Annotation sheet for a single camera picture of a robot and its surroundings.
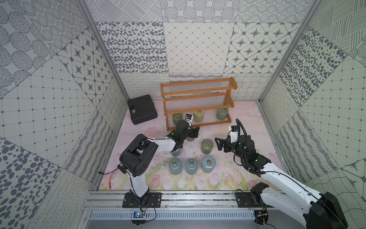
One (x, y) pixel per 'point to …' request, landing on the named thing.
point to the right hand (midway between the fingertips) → (223, 139)
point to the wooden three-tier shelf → (201, 103)
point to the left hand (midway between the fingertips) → (199, 127)
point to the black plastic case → (142, 109)
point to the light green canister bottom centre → (198, 116)
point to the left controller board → (138, 214)
